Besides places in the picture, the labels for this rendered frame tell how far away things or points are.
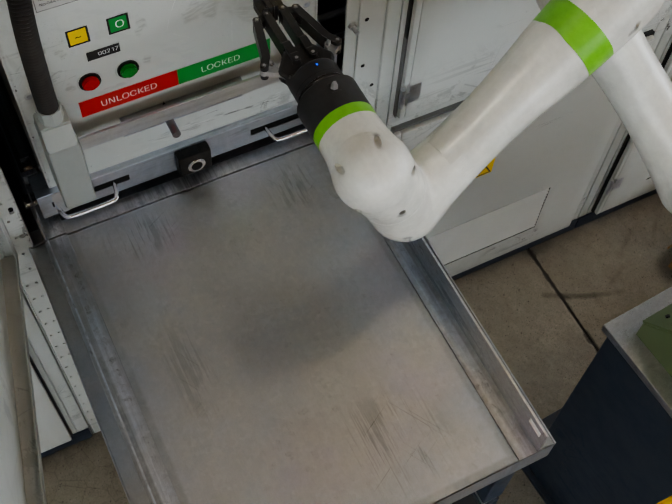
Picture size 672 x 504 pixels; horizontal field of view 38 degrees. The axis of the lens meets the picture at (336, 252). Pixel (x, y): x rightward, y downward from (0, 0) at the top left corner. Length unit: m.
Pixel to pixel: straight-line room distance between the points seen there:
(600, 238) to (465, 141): 1.48
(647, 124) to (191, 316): 0.80
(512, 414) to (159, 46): 0.78
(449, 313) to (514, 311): 1.01
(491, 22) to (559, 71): 0.41
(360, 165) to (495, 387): 0.50
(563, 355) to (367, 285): 1.06
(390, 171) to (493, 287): 1.44
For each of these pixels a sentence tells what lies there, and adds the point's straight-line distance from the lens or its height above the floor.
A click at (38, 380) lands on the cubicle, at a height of 0.41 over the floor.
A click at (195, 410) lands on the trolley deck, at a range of 1.54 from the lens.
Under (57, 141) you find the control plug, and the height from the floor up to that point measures 1.16.
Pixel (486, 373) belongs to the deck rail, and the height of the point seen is 0.85.
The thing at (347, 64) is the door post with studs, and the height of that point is 1.02.
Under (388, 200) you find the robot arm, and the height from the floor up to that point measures 1.24.
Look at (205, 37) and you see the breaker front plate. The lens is 1.54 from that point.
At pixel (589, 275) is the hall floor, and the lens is 2.73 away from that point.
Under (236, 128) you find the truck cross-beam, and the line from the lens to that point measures 1.72.
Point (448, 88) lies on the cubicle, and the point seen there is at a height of 0.88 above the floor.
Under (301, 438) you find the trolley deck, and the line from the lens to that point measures 1.52.
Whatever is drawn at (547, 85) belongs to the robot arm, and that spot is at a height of 1.26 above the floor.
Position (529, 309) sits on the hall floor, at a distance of 2.64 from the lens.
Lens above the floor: 2.27
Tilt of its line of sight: 59 degrees down
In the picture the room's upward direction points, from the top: 4 degrees clockwise
